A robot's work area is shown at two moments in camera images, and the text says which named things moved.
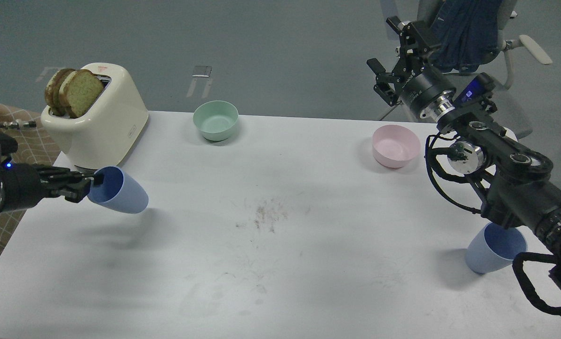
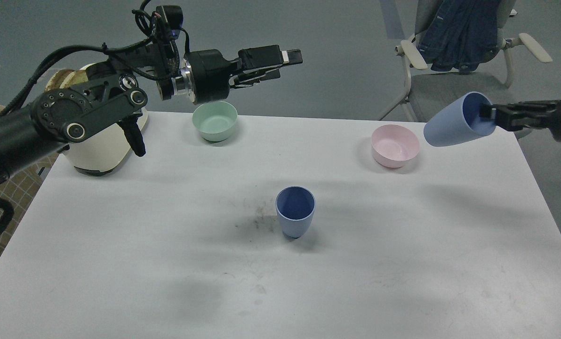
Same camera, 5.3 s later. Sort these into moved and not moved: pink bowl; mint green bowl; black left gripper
Moved: black left gripper
Not moved: pink bowl; mint green bowl
